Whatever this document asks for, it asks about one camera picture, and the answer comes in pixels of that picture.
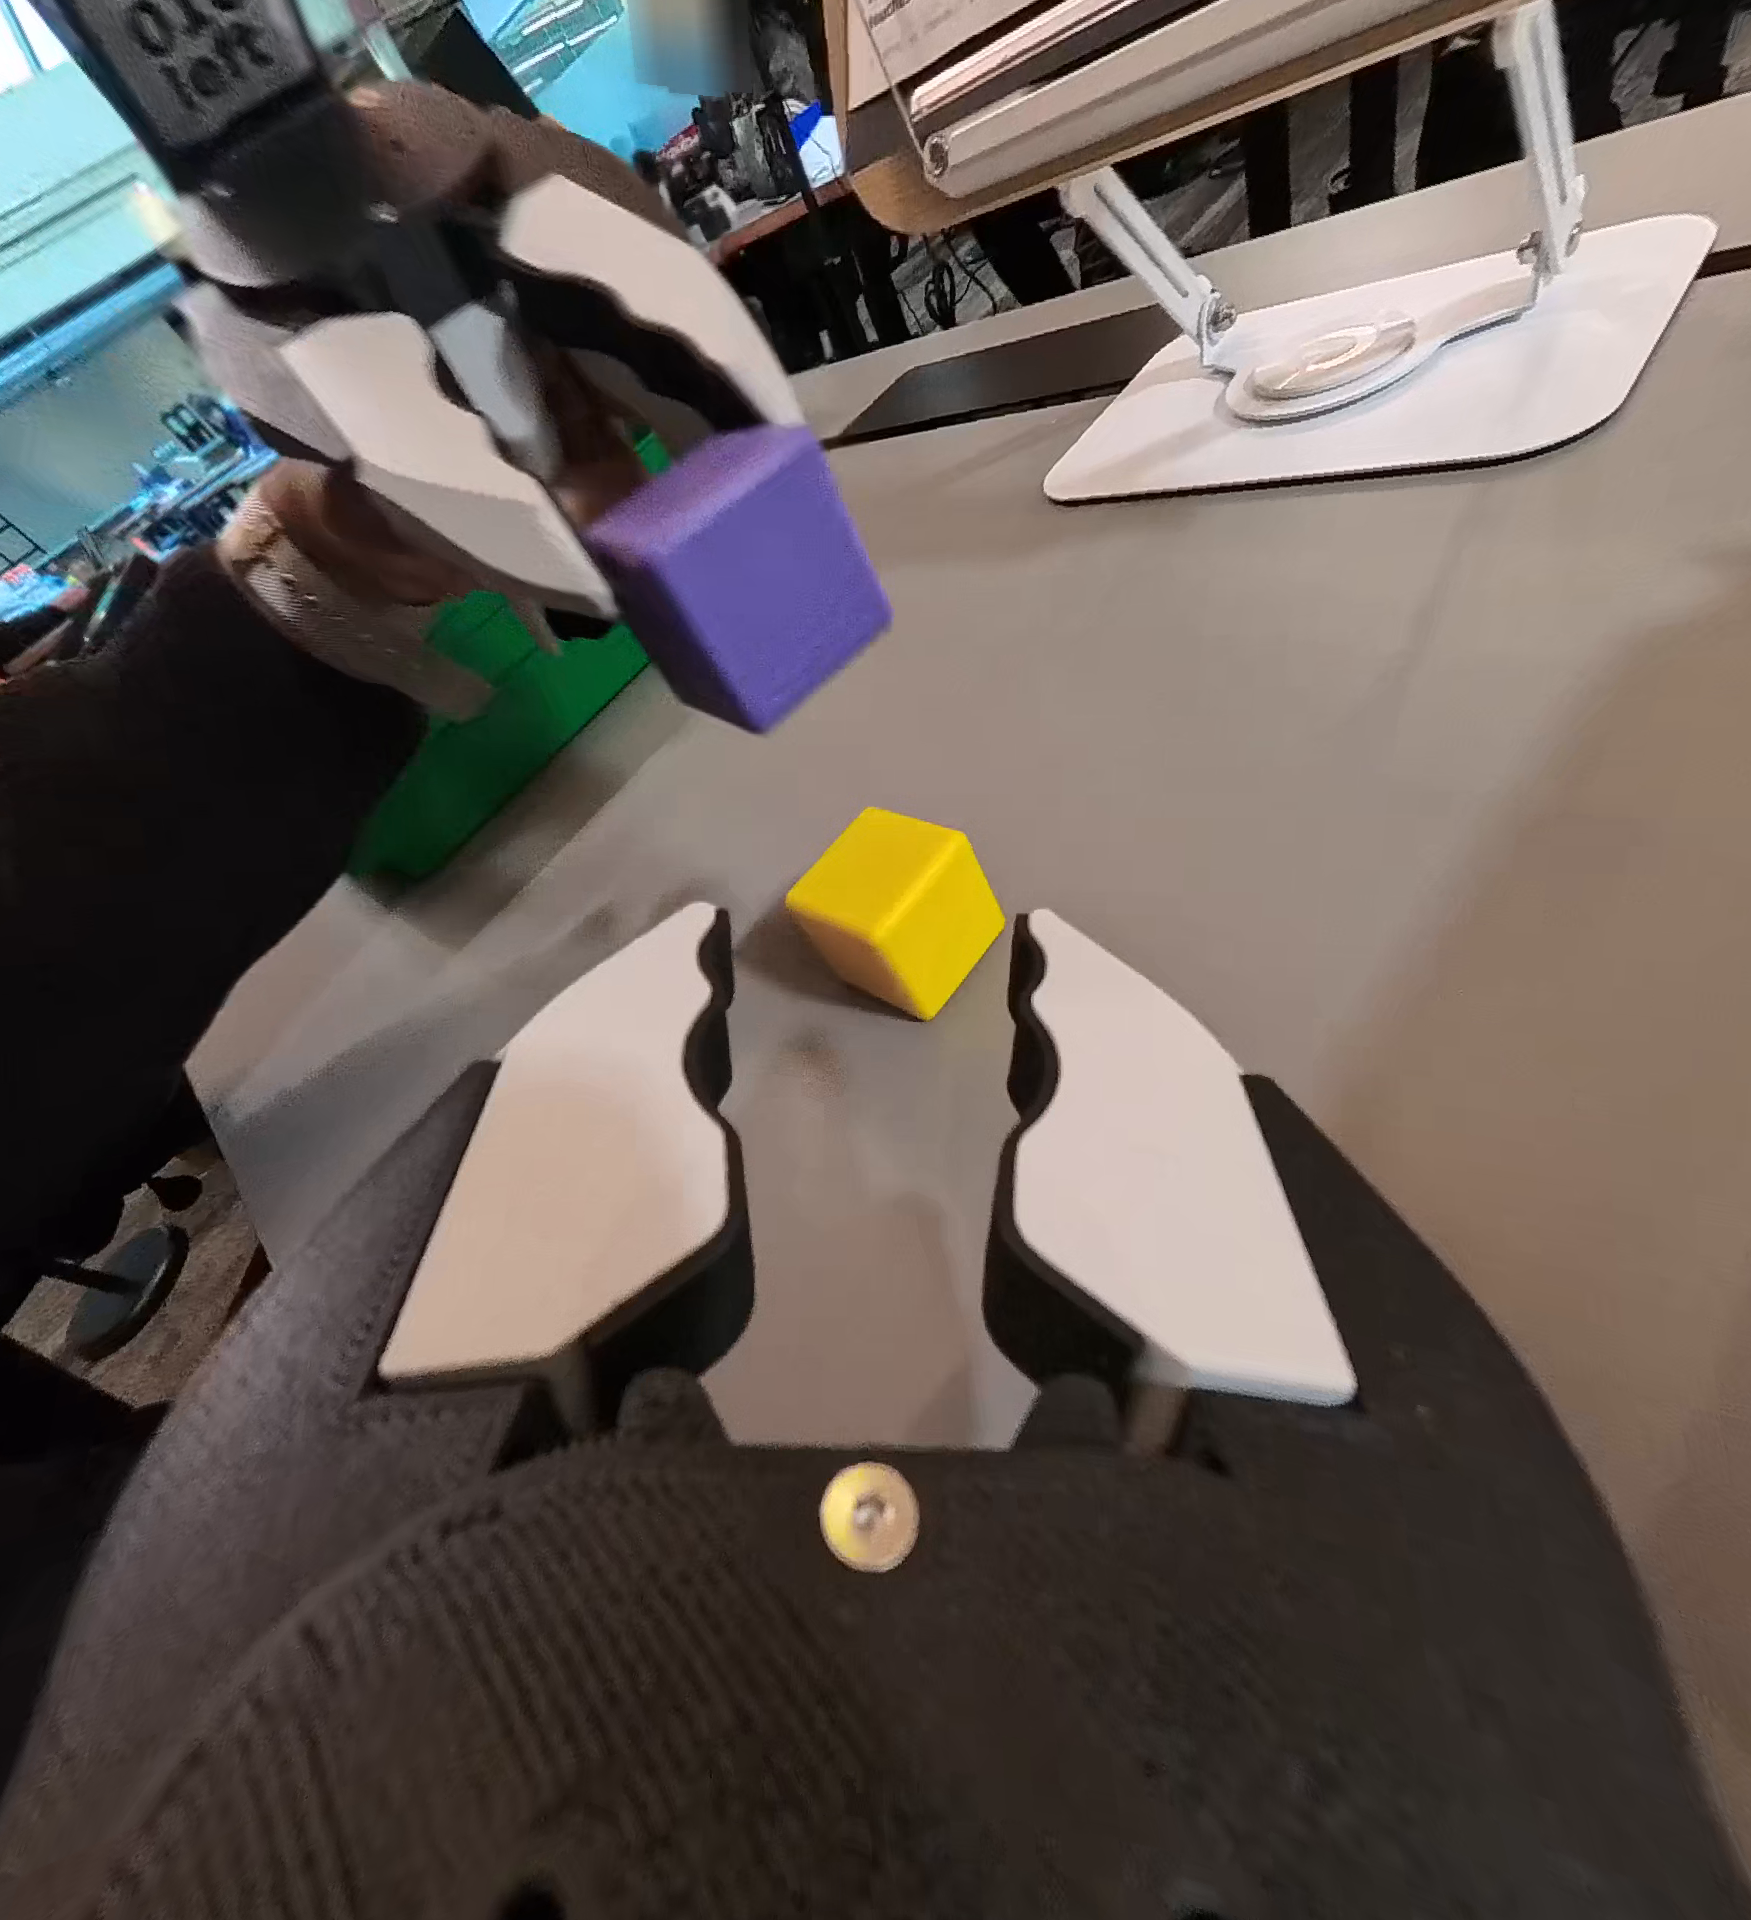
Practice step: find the beige wristwatch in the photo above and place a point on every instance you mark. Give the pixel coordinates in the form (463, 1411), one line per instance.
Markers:
(349, 630)

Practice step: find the grey desk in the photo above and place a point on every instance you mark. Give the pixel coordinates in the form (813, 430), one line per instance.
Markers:
(1340, 751)

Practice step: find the black desk panel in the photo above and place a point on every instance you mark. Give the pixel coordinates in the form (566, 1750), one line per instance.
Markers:
(996, 389)

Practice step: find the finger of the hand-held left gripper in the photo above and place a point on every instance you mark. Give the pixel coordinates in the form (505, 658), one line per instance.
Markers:
(650, 284)
(441, 463)

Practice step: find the green plastic bin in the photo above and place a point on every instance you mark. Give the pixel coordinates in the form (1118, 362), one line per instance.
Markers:
(485, 751)

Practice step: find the printed paper sheet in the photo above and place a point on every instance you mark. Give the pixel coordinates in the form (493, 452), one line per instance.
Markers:
(952, 22)

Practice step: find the purple cube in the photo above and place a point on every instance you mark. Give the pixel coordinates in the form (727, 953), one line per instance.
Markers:
(756, 584)

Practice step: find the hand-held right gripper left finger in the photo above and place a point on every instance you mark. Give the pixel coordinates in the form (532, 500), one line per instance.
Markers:
(576, 1200)

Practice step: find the person's left forearm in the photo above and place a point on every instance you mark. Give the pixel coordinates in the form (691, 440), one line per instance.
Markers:
(109, 899)

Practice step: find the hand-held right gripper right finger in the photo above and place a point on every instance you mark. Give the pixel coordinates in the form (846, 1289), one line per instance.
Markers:
(1175, 1214)

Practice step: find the person's dark clothing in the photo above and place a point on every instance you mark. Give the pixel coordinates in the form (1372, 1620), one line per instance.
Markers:
(5, 1576)

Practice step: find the yellow cube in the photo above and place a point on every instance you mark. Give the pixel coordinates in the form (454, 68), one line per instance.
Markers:
(890, 899)

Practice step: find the black office chair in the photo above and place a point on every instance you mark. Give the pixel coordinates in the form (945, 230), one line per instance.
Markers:
(126, 1275)

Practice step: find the white metal stand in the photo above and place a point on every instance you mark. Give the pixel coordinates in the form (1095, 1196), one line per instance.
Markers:
(1490, 376)

